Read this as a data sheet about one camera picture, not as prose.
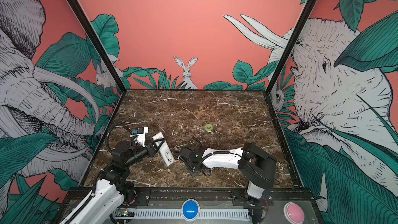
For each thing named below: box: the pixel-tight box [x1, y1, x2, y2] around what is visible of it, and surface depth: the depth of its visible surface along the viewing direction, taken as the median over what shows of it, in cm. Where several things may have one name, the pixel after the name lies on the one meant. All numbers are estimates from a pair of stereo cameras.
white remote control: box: [152, 131, 176, 167], surface depth 77 cm
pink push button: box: [283, 201, 306, 224], surface depth 70 cm
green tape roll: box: [204, 123, 213, 133], surface depth 102 cm
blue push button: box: [181, 198, 201, 222], surface depth 71 cm
